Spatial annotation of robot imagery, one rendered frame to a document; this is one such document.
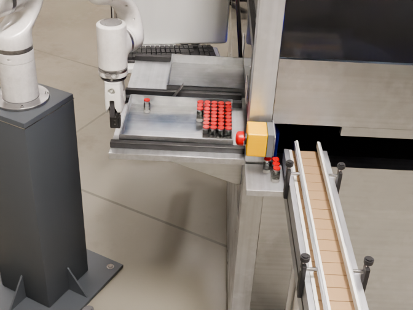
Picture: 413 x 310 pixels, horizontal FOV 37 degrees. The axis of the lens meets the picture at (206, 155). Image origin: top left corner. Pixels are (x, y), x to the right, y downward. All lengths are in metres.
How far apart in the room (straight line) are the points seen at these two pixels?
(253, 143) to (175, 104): 0.49
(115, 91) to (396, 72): 0.77
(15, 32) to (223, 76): 0.75
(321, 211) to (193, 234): 1.39
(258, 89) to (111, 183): 1.66
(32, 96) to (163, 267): 1.00
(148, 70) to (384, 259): 1.07
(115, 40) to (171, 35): 1.00
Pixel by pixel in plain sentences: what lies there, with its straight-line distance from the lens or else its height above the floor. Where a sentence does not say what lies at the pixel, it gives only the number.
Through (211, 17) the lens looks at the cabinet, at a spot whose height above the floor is 0.93.
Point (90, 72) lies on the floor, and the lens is 4.34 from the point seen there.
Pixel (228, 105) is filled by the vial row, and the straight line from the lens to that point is 1.97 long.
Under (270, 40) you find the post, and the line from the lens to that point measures 1.61.
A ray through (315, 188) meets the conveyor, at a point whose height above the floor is 0.93.
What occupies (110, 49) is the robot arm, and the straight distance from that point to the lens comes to 1.73.
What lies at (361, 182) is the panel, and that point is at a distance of 1.87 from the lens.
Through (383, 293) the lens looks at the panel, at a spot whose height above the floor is 0.38.
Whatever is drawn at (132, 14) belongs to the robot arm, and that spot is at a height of 1.25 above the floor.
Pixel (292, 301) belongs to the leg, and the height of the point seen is 0.55.
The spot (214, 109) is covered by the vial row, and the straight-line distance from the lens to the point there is 1.94.
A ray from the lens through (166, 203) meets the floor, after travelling 3.05.
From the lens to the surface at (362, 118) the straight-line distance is 1.75.
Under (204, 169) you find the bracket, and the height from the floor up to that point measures 0.78.
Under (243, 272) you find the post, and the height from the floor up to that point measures 0.45.
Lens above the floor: 1.87
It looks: 33 degrees down
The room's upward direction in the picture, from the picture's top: 3 degrees clockwise
